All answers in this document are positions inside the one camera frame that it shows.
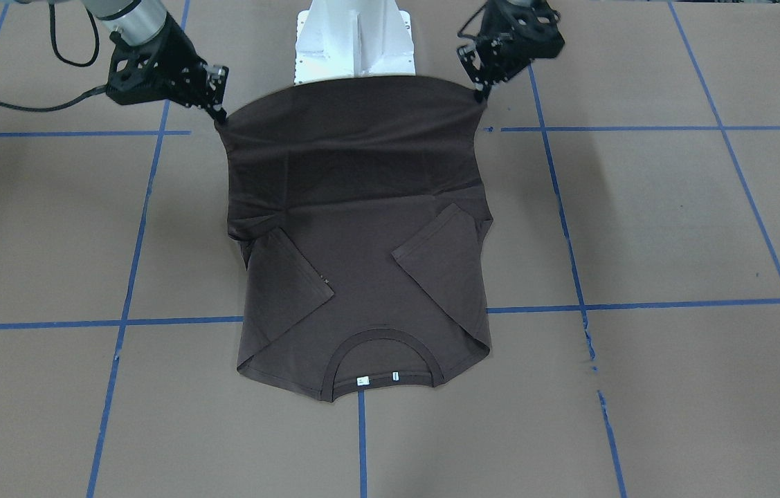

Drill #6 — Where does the brown t-shirt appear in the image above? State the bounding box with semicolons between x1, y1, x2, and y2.
215;75;492;403

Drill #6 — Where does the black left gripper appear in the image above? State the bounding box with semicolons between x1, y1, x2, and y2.
457;1;536;103

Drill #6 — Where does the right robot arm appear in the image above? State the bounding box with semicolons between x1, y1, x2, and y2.
83;1;229;123

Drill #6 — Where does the white column pedestal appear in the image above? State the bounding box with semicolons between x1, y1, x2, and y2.
293;1;416;85

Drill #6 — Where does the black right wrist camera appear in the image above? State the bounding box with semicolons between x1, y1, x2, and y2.
106;42;172;105

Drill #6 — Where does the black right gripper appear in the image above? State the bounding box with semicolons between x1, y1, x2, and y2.
110;15;230;125

